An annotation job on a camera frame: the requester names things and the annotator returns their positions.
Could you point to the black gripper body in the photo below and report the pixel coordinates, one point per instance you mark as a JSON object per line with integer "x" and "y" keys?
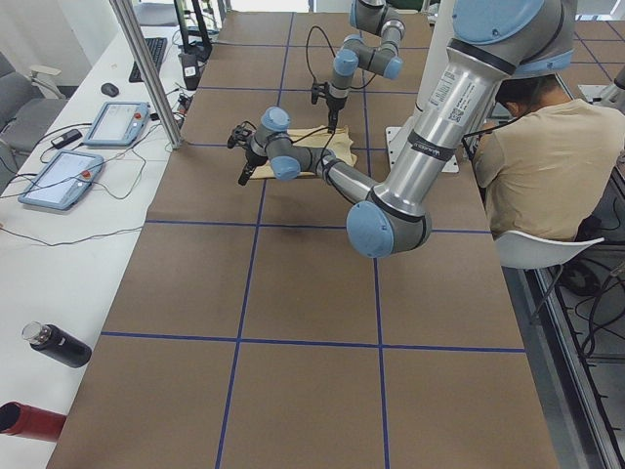
{"x": 333, "y": 106}
{"x": 251, "y": 157}

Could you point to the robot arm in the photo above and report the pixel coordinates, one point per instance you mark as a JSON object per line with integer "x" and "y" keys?
{"x": 491, "y": 41}
{"x": 381, "y": 20}

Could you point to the far blue teach pendant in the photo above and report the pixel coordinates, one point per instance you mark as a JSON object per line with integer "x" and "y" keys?
{"x": 118, "y": 124}

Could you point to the blue teach pendant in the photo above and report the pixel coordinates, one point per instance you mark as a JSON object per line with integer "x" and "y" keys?
{"x": 118, "y": 124}
{"x": 63, "y": 180}

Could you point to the black computer mouse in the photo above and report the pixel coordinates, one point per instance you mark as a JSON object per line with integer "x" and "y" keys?
{"x": 110, "y": 90}

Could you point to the black power adapter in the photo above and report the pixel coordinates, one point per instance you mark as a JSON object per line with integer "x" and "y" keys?
{"x": 66, "y": 139}

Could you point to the near blue teach pendant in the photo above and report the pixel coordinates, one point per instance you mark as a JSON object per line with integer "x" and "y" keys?
{"x": 63, "y": 180}

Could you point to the seated person in beige shirt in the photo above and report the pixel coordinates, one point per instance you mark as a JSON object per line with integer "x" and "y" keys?
{"x": 545, "y": 173}

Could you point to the white plastic chair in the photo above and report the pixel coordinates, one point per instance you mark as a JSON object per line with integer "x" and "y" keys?
{"x": 523, "y": 251}

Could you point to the black tumbler bottle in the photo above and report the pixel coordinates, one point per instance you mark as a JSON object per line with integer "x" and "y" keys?
{"x": 57, "y": 344}

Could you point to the red bottle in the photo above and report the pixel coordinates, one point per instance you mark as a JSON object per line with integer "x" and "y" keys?
{"x": 26, "y": 421}

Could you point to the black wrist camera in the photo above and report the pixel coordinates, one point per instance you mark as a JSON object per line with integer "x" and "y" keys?
{"x": 240, "y": 135}
{"x": 319, "y": 91}

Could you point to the aluminium frame post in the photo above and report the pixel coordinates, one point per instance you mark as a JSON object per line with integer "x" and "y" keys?
{"x": 131, "y": 28}

